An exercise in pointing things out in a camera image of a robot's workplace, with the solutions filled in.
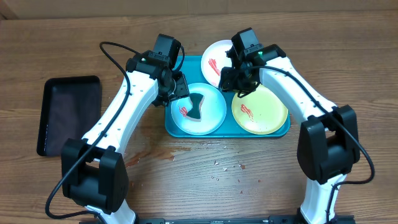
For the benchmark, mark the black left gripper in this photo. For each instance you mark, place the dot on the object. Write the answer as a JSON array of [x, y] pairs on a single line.
[[181, 90]]

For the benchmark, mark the teal plastic tray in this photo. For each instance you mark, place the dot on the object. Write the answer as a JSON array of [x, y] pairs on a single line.
[[230, 128]]

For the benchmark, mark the black rectangular tray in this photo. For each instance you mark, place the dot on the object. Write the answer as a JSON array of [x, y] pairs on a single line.
[[71, 106]]

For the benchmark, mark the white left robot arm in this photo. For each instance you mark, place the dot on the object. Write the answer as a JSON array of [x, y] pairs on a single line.
[[94, 174]]

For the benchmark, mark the light blue plate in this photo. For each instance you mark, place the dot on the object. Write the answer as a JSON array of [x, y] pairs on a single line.
[[213, 110]]

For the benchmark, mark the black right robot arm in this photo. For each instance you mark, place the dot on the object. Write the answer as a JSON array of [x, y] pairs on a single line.
[[328, 144]]

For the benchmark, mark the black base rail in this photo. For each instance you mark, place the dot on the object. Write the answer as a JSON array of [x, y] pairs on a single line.
[[273, 219]]

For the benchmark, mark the white plate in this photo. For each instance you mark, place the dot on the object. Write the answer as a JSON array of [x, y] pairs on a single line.
[[214, 59]]

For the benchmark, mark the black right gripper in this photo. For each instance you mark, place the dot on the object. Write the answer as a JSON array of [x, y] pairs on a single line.
[[227, 83]]

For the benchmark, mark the yellow green plate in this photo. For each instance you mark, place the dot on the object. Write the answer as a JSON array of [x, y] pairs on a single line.
[[260, 112]]

